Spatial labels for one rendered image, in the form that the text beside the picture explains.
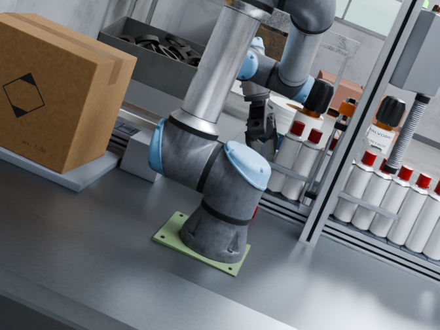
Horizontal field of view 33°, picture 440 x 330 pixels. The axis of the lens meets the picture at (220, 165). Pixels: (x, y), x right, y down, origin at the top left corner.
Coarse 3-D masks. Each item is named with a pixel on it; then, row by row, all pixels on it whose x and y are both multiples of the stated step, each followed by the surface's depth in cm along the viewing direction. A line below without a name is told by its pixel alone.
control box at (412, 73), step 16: (432, 16) 170; (416, 32) 173; (432, 32) 172; (416, 48) 173; (432, 48) 175; (400, 64) 175; (416, 64) 174; (432, 64) 179; (400, 80) 175; (416, 80) 177; (432, 80) 182; (432, 96) 187
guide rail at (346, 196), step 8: (128, 104) 203; (144, 112) 203; (152, 112) 203; (224, 144) 200; (280, 168) 199; (296, 176) 199; (304, 176) 198; (344, 192) 198; (352, 200) 197; (360, 200) 197; (368, 208) 197; (376, 208) 197; (392, 216) 196
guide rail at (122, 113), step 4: (120, 112) 211; (124, 112) 211; (128, 112) 212; (120, 116) 212; (124, 116) 212; (128, 116) 211; (132, 116) 211; (136, 116) 211; (132, 120) 211; (136, 120) 211; (140, 120) 211; (144, 120) 211; (148, 120) 211; (140, 124) 211; (144, 124) 211; (148, 124) 211; (152, 124) 211; (156, 124) 211; (148, 128) 211; (152, 128) 211
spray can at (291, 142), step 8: (296, 120) 200; (296, 128) 199; (288, 136) 199; (296, 136) 199; (288, 144) 199; (296, 144) 199; (280, 152) 201; (288, 152) 200; (296, 152) 200; (280, 160) 201; (288, 160) 200; (272, 168) 202; (288, 168) 202; (272, 176) 202; (280, 176) 202; (272, 184) 202; (280, 184) 203; (280, 192) 205
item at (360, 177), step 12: (372, 156) 196; (360, 168) 197; (372, 168) 198; (348, 180) 200; (360, 180) 197; (348, 192) 199; (360, 192) 198; (348, 204) 199; (336, 216) 201; (348, 216) 200
